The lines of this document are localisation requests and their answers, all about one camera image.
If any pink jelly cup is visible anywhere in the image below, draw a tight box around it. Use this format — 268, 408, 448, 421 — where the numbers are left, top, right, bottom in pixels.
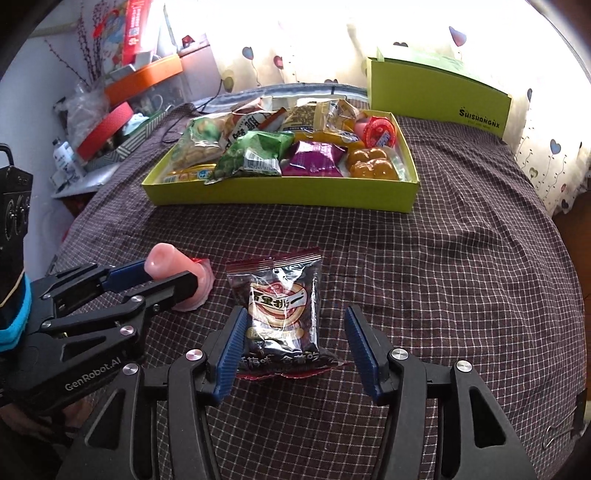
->
143, 242, 216, 312

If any clear plastic bag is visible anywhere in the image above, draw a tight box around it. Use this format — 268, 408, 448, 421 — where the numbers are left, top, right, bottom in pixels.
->
53, 81, 109, 149

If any orange storage box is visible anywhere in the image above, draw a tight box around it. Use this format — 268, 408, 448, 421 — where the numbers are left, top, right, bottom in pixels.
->
104, 54, 183, 107

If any white side table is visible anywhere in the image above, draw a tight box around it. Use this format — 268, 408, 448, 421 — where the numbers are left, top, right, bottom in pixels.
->
51, 163, 120, 199

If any heart pattern curtain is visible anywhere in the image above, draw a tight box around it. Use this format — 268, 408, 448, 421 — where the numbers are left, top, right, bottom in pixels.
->
195, 1, 590, 214

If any orange pastry snack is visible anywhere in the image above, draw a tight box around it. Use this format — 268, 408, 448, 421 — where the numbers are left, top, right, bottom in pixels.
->
346, 147, 401, 181

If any red white carton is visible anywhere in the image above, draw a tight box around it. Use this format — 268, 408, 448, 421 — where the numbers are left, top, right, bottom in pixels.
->
122, 0, 151, 65

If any long yellow snack packet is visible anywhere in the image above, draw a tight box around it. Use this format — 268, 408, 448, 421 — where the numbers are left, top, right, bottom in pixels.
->
161, 163, 216, 183

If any green snack packet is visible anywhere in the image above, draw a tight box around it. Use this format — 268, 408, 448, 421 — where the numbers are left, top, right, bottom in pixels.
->
205, 131, 294, 185

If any striped green white box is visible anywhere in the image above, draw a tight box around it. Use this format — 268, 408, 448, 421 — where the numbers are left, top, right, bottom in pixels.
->
84, 110, 169, 173

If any orange bread snack packet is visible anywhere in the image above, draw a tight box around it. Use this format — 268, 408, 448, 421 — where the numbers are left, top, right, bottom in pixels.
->
225, 108, 287, 148

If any blue striped towel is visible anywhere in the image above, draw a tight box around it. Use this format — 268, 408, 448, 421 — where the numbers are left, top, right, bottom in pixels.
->
193, 82, 369, 113

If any red jelly cup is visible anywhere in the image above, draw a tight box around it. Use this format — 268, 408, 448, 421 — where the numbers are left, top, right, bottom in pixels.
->
355, 116, 397, 148

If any plaid bed sheet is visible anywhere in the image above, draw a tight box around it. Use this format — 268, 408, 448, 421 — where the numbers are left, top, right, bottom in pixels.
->
53, 107, 586, 479

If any black charging cable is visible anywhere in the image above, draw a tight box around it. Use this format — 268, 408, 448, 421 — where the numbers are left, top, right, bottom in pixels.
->
161, 89, 228, 145

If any dark plum snack packet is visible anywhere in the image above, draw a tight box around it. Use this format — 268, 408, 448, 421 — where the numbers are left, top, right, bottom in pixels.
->
225, 248, 342, 380

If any green lidded gift box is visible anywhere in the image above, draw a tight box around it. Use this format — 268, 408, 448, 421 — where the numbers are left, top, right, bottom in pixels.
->
367, 58, 511, 138

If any white lotion bottle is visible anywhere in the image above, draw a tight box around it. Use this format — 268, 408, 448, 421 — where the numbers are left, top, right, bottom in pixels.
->
52, 138, 78, 182

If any green white cracker packet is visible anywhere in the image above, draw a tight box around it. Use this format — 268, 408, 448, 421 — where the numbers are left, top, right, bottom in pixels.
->
169, 114, 231, 170

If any red round tin lid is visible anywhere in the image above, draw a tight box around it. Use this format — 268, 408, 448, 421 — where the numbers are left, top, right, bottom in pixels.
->
76, 102, 133, 162

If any purple snack packet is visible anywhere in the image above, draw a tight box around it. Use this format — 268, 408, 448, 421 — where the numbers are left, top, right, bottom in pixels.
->
280, 141, 346, 177

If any shallow green tray box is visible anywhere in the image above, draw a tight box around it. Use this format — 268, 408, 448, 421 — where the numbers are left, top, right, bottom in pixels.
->
141, 109, 421, 213

